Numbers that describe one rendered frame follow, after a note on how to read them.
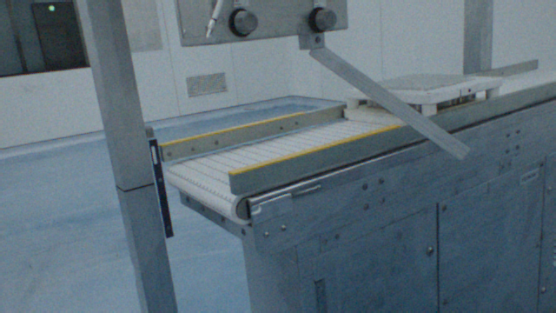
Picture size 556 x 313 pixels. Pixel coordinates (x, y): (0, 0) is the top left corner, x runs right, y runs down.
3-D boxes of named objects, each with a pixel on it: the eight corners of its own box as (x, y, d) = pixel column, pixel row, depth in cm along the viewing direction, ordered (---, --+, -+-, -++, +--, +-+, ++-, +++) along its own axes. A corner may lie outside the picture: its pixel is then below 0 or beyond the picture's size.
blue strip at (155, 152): (167, 239, 90) (148, 140, 85) (165, 238, 90) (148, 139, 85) (174, 236, 91) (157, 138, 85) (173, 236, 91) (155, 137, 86)
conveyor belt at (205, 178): (233, 229, 67) (228, 196, 65) (168, 190, 87) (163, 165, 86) (630, 87, 137) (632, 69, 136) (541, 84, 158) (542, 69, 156)
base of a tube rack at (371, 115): (430, 130, 89) (430, 118, 89) (343, 119, 109) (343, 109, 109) (502, 109, 102) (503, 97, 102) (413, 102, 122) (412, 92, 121)
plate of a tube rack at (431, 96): (430, 105, 88) (430, 95, 87) (342, 98, 108) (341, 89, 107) (504, 86, 101) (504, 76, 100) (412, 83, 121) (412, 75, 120)
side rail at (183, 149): (164, 163, 86) (162, 146, 85) (161, 161, 87) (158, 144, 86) (538, 69, 155) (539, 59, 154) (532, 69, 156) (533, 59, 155)
